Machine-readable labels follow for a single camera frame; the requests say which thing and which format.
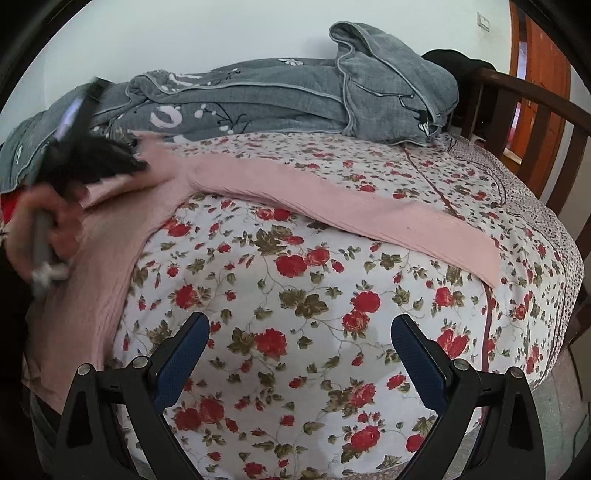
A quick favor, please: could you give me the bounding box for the orange wooden door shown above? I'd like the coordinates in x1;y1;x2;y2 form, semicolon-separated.
503;2;572;163

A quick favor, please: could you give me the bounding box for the white wall switch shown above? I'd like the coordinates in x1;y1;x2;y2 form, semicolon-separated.
477;12;490;32

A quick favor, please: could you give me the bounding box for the black garment on footboard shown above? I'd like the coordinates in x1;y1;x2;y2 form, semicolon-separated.
422;49;496;77

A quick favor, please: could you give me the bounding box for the person's left hand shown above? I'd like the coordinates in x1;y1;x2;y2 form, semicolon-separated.
4;182;88;283

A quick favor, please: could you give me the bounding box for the red pillow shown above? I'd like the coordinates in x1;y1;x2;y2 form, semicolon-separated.
1;188;23;224

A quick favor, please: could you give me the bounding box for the floral bed sheet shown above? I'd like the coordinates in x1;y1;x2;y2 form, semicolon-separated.
111;134;584;479

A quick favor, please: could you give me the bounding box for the grey patterned quilt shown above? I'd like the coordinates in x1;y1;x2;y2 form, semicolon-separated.
0;20;460;195

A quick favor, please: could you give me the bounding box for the pink knitted sweater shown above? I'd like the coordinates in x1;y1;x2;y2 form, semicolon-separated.
24;137;501;411

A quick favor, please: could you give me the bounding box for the dark wooden footboard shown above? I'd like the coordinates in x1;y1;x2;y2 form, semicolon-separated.
454;66;591;351

